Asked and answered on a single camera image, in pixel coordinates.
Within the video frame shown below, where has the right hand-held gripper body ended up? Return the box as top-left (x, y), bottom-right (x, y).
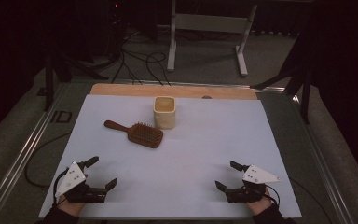
top-left (225, 164), bottom-right (282, 204)

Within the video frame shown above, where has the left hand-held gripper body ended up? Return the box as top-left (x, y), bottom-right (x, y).
top-left (54, 161), bottom-right (108, 204)

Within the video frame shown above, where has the brown wooden hairbrush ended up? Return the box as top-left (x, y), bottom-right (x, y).
top-left (103, 119), bottom-right (164, 149)

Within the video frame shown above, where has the beige square cup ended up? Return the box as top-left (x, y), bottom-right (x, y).
top-left (153, 95), bottom-right (177, 131)

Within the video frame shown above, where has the person's left hand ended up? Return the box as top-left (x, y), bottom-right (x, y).
top-left (56, 196), bottom-right (87, 217)

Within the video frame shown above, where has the person's right hand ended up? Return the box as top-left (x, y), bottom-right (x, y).
top-left (247, 194), bottom-right (273, 217)

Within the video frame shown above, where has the black tripod stand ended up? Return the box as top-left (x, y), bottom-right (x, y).
top-left (250, 31), bottom-right (312, 125)
top-left (42, 46), bottom-right (110, 112)

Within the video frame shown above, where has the black equipment box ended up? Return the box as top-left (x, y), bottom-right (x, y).
top-left (105, 0), bottom-right (159, 59)

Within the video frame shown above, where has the left hand-held gripper black cable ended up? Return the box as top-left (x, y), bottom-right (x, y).
top-left (52, 169), bottom-right (70, 206)

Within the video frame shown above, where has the hand-held gripper black cable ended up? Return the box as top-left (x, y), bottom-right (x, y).
top-left (262, 177), bottom-right (334, 224)
top-left (52, 169), bottom-right (70, 206)

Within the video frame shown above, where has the right hand-held gripper black cable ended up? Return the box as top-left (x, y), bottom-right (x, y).
top-left (262, 177), bottom-right (334, 224)

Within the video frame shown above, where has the long black floor cable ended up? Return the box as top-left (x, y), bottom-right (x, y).
top-left (24, 132), bottom-right (73, 189)

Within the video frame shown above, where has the looped black floor cable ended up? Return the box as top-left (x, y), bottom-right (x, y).
top-left (145, 51), bottom-right (172, 87)

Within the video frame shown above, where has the white metal desk frame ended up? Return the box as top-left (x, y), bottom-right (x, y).
top-left (166, 0), bottom-right (258, 77)

